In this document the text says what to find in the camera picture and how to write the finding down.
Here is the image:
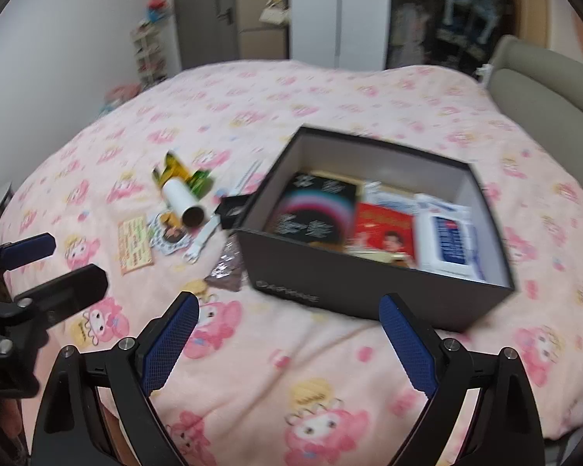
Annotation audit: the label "white handbag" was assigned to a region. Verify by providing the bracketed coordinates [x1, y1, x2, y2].
[259, 0, 291, 25]

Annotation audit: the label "black booklet with pink arc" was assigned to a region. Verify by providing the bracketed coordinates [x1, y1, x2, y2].
[265, 171, 360, 253]

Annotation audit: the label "grey green padded headboard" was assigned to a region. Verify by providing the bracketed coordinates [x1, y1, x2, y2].
[486, 35, 583, 166]

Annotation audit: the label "white cable adapter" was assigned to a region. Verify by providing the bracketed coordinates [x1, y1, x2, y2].
[185, 216, 222, 265]

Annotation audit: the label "black square frame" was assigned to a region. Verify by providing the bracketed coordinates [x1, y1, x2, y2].
[214, 194, 253, 231]

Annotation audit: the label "mauve cosmetic tube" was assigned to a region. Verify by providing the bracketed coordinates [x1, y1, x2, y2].
[204, 233, 248, 292]

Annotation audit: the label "red printed packet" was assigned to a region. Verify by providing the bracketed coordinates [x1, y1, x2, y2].
[347, 202, 416, 265]

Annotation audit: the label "pale hanging dress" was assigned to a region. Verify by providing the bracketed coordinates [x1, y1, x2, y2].
[393, 2, 431, 59]

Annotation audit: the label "pink printed blanket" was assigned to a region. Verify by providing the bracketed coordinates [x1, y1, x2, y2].
[0, 59, 583, 466]

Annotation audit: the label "pink plush toys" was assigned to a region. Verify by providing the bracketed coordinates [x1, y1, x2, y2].
[102, 82, 141, 117]

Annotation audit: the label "black cardboard box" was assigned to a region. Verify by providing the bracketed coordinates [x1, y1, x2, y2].
[236, 126, 516, 333]

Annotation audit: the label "wooden wall panel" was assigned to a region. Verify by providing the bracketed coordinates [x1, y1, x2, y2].
[503, 0, 550, 49]

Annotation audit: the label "white shelf rack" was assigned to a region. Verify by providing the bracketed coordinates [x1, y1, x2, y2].
[130, 22, 171, 90]

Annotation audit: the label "round printed sticker card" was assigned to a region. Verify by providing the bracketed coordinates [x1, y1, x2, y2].
[148, 211, 192, 256]

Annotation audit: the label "grey door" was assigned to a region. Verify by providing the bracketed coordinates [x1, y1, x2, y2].
[170, 0, 239, 71]

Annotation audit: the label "yellow green snack packet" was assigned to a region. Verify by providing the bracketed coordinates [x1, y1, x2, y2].
[152, 152, 213, 200]

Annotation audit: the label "dark open wardrobe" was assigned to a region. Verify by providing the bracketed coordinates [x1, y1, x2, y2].
[389, 0, 511, 76]

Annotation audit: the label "white blue tissue packet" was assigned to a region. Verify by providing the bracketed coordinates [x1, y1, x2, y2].
[413, 193, 491, 281]

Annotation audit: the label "brown cardboard boxes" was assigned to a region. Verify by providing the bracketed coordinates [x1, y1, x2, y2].
[236, 0, 291, 61]

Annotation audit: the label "white pen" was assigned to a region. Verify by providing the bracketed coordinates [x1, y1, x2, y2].
[230, 158, 265, 195]

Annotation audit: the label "red blue plush toy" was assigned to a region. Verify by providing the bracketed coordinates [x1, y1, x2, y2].
[146, 0, 171, 25]

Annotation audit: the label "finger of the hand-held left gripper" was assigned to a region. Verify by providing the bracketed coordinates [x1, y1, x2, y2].
[0, 263, 108, 330]
[0, 233, 56, 277]

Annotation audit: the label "white cardboard tube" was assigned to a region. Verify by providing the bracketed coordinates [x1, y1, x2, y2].
[162, 179, 209, 228]

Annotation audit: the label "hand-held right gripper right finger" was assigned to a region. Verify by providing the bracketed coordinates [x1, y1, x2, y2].
[379, 294, 547, 466]

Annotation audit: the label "white wardrobe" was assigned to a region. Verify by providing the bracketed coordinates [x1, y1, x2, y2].
[289, 0, 389, 71]

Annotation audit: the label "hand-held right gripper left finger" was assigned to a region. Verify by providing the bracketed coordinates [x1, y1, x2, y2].
[30, 291, 201, 466]

